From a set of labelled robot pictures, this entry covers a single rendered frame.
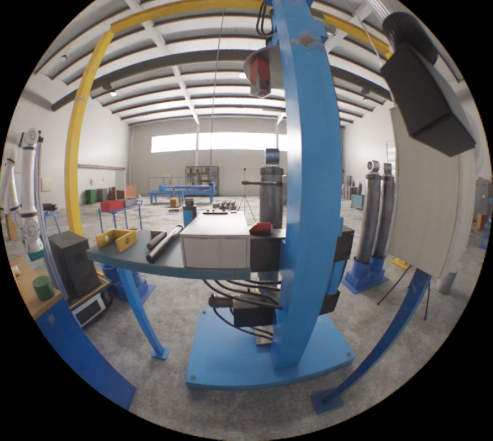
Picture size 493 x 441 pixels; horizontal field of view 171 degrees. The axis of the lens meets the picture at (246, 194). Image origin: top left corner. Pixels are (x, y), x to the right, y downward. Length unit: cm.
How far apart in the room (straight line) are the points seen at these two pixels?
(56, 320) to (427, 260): 120
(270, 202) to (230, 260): 87
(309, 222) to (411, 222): 36
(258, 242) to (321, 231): 33
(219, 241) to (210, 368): 106
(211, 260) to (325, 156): 55
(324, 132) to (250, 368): 146
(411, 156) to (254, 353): 143
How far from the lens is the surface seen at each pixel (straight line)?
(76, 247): 184
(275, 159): 141
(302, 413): 142
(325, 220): 65
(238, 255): 57
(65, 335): 96
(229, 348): 146
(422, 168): 45
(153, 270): 68
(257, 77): 116
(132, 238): 89
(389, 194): 238
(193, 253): 58
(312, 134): 63
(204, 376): 136
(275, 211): 138
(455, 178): 42
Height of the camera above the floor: 137
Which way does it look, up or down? 5 degrees down
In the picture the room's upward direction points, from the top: straight up
